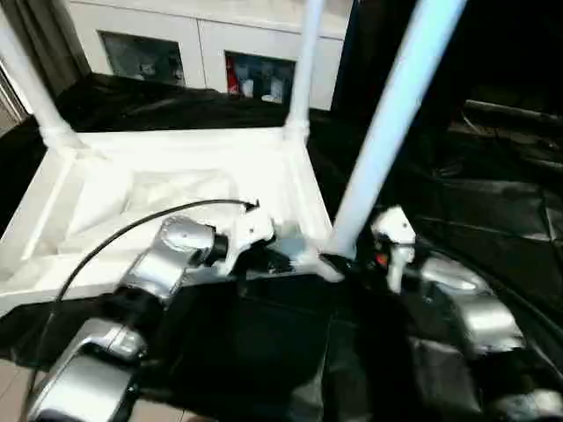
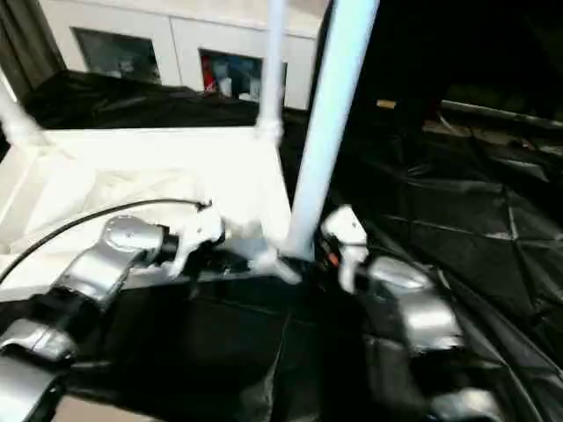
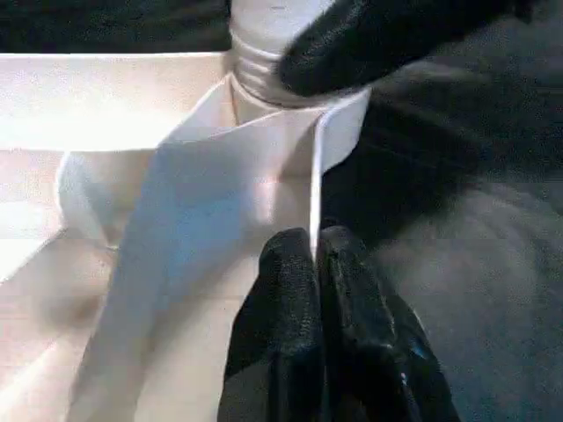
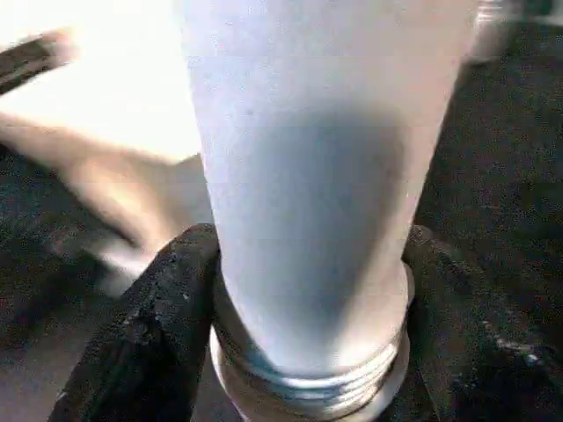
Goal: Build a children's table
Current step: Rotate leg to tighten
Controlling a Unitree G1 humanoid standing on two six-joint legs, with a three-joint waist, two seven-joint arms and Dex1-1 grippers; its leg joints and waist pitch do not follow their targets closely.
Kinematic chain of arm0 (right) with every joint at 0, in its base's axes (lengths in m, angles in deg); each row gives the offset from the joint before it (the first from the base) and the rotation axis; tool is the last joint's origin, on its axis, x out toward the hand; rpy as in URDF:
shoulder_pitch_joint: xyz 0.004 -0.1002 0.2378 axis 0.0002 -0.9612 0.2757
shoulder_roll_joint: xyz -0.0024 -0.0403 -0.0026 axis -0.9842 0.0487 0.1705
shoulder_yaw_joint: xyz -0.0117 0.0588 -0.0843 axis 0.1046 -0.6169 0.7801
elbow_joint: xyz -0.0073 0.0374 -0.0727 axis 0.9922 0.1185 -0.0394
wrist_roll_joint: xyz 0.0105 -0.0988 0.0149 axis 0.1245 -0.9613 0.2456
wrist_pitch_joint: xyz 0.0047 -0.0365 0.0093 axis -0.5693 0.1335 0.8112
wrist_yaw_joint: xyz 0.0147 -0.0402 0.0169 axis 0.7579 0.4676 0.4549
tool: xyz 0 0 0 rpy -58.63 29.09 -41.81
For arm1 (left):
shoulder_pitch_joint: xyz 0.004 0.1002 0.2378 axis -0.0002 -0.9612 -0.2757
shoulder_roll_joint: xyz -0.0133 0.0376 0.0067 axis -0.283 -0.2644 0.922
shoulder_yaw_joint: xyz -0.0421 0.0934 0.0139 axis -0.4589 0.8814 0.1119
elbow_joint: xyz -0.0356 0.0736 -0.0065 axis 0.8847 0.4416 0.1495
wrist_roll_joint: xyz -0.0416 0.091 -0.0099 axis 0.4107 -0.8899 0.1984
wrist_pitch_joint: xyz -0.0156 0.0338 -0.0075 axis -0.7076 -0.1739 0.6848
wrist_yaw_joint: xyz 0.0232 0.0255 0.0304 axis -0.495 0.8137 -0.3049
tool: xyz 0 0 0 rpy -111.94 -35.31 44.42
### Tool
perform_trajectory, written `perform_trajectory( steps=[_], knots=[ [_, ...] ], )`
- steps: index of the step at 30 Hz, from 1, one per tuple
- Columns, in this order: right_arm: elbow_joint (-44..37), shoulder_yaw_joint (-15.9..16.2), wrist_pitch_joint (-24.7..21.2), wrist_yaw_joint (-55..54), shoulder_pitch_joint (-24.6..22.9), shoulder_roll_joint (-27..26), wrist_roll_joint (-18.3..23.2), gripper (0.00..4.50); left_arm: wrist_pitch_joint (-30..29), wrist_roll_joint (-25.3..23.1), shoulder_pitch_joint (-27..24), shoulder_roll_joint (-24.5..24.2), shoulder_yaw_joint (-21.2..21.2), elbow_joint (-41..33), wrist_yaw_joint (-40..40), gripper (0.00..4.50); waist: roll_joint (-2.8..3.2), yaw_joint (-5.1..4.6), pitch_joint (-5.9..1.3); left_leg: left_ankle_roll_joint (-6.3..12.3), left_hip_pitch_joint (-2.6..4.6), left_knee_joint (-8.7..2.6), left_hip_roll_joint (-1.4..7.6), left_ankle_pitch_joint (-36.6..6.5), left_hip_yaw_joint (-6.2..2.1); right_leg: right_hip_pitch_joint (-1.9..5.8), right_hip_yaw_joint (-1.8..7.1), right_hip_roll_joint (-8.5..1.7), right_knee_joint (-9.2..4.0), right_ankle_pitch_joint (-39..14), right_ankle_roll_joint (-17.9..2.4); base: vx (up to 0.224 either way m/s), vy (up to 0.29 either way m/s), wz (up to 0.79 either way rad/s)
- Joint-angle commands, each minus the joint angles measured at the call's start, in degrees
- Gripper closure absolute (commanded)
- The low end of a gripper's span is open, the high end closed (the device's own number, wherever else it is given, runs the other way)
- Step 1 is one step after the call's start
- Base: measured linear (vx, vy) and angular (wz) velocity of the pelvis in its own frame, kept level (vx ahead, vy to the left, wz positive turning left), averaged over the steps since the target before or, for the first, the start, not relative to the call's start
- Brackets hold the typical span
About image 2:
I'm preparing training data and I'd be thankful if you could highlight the white plastic table top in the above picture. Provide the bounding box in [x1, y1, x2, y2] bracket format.
[0, 125, 304, 304]

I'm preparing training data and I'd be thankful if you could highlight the white plastic table leg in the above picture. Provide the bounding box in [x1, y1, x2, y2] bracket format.
[0, 68, 49, 149]
[281, 0, 382, 260]
[253, 0, 287, 142]

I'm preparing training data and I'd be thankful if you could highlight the black mat cloth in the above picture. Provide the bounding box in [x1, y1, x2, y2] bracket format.
[0, 69, 563, 422]

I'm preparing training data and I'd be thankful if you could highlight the white display cabinet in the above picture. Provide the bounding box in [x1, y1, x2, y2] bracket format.
[39, 0, 326, 111]

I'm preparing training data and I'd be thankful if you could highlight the long black rod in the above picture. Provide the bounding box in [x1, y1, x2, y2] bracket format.
[442, 99, 563, 127]

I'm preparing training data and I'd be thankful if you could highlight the dark tall cabinet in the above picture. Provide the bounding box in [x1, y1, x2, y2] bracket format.
[347, 0, 563, 128]

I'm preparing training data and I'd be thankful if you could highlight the grey curtain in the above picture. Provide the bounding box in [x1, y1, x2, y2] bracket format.
[0, 0, 65, 96]

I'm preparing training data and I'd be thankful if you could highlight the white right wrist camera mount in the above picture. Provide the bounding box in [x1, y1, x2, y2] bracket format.
[319, 205, 369, 294]

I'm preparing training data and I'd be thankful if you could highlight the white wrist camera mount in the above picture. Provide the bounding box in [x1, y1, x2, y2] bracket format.
[319, 205, 369, 294]
[160, 204, 226, 276]

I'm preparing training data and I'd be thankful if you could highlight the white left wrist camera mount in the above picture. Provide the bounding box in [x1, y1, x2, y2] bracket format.
[160, 204, 226, 276]

